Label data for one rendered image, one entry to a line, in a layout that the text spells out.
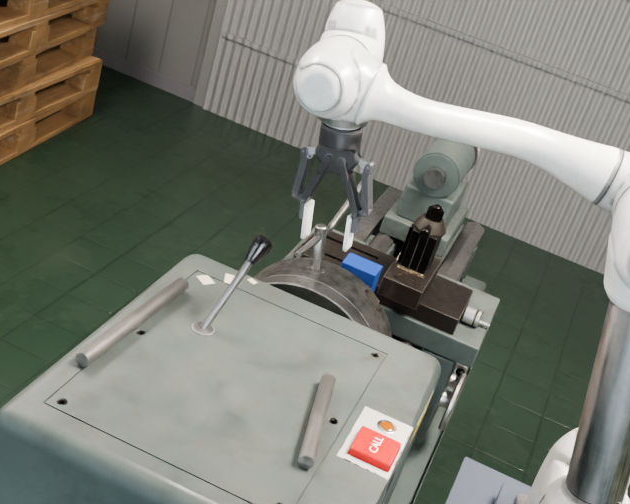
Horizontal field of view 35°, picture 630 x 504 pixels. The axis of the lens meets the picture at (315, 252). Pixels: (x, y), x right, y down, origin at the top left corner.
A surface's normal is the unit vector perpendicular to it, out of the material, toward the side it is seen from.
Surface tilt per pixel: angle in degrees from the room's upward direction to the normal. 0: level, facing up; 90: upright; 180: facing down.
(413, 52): 90
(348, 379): 0
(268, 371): 0
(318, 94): 88
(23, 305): 0
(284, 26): 90
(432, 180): 90
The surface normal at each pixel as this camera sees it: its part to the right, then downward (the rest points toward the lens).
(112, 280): 0.27, -0.85
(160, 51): -0.35, 0.36
